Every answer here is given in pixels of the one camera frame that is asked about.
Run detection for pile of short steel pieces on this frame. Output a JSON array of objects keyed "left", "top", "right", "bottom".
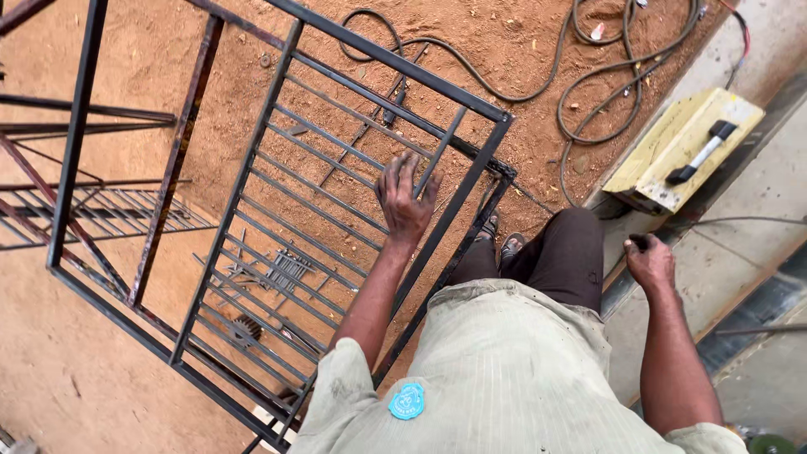
[{"left": 192, "top": 228, "right": 332, "bottom": 310}]

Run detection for person's right hand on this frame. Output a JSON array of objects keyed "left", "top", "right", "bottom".
[{"left": 623, "top": 233, "right": 677, "bottom": 295}]

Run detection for person's sandal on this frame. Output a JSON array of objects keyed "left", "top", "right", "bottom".
[
  {"left": 474, "top": 211, "right": 500, "bottom": 244},
  {"left": 498, "top": 232, "right": 528, "bottom": 269}
]

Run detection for long black welding cable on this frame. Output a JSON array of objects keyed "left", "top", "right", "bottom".
[{"left": 338, "top": 0, "right": 584, "bottom": 104}]

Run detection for person's left sandal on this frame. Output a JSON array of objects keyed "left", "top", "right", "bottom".
[{"left": 474, "top": 211, "right": 500, "bottom": 244}]

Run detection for rusty gear wheel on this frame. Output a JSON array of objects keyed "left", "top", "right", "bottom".
[{"left": 228, "top": 314, "right": 264, "bottom": 349}]

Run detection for short steel bar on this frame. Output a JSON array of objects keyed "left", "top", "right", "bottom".
[{"left": 413, "top": 105, "right": 469, "bottom": 199}]

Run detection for person's left hand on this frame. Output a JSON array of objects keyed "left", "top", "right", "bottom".
[{"left": 376, "top": 151, "right": 445, "bottom": 244}]

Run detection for black electrode holder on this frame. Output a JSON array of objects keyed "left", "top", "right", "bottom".
[{"left": 381, "top": 88, "right": 408, "bottom": 127}]

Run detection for green grinding disc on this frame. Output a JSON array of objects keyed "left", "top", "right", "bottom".
[{"left": 748, "top": 434, "right": 798, "bottom": 454}]

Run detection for person's right sandal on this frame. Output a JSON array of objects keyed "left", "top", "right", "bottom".
[{"left": 498, "top": 232, "right": 528, "bottom": 269}]

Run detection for large black steel grille frame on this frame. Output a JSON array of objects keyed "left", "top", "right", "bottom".
[{"left": 47, "top": 0, "right": 519, "bottom": 452}]

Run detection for coiled black welding cable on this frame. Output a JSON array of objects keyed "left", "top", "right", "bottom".
[{"left": 556, "top": 0, "right": 703, "bottom": 208}]

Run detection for red cable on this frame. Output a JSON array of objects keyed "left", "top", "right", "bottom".
[{"left": 719, "top": 0, "right": 752, "bottom": 69}]

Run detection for pale striped shirt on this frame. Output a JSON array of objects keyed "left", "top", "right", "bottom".
[{"left": 287, "top": 277, "right": 751, "bottom": 454}]

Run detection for yellow welding machine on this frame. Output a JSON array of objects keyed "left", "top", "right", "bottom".
[{"left": 602, "top": 87, "right": 766, "bottom": 216}]

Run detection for thin grey wire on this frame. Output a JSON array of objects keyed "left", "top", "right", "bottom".
[{"left": 684, "top": 216, "right": 807, "bottom": 232}]

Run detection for thin steel rod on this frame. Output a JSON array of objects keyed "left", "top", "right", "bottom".
[{"left": 715, "top": 323, "right": 807, "bottom": 336}]

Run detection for rusty steel grille frame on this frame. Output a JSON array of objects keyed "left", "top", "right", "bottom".
[{"left": 0, "top": 0, "right": 219, "bottom": 302}]

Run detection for teal round badge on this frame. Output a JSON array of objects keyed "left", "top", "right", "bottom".
[{"left": 388, "top": 383, "right": 426, "bottom": 421}]

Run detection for dark brown trousers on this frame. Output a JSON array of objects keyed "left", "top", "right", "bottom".
[{"left": 444, "top": 207, "right": 606, "bottom": 316}]

